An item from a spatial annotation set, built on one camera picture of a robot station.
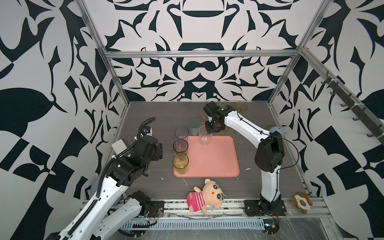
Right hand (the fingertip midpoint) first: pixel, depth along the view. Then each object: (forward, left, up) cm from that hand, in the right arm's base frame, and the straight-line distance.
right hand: (210, 129), depth 89 cm
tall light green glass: (-18, +17, -3) cm, 25 cm away
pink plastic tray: (-12, -6, -15) cm, 20 cm away
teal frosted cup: (+7, +10, -5) cm, 13 cm away
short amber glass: (-6, -6, +6) cm, 10 cm away
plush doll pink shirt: (-34, +2, -5) cm, 35 cm away
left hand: (-16, +29, +13) cm, 35 cm away
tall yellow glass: (+19, -22, -1) cm, 29 cm away
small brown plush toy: (-36, -43, -11) cm, 57 cm away
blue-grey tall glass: (-3, +17, +1) cm, 17 cm away
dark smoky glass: (-8, +18, -5) cm, 20 cm away
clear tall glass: (-4, +4, -2) cm, 6 cm away
